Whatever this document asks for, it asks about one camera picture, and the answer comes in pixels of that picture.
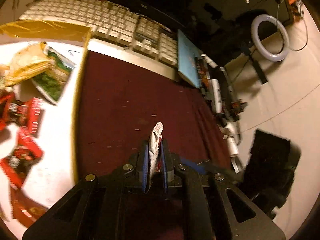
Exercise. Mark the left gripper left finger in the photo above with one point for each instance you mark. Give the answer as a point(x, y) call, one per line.
point(90, 210)

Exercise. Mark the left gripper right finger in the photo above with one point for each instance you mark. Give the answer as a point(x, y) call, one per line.
point(212, 206)

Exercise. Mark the white red snack packet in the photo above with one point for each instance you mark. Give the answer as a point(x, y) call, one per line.
point(154, 141)

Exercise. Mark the large red snack packet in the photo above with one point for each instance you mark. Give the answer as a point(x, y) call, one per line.
point(24, 209)

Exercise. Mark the gold rimmed white tray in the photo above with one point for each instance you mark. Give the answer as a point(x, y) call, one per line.
point(55, 174)

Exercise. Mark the red black candy packet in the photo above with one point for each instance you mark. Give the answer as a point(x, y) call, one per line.
point(19, 162)

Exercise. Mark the dark red tablecloth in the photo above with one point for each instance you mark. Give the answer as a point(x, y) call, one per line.
point(120, 103)

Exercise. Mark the red candy packet pair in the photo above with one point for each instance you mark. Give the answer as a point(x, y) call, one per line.
point(26, 114)

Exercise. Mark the green seaweed packet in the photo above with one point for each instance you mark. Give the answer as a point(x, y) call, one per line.
point(51, 83)

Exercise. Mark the yellow snack packet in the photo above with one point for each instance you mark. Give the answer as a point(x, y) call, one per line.
point(28, 63)

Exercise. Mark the black computer monitor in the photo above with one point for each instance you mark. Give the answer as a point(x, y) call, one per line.
point(217, 27)

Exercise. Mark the white computer keyboard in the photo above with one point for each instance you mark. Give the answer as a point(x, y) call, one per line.
point(113, 23)

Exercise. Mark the white ring light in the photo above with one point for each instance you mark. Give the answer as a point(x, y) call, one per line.
point(264, 46)

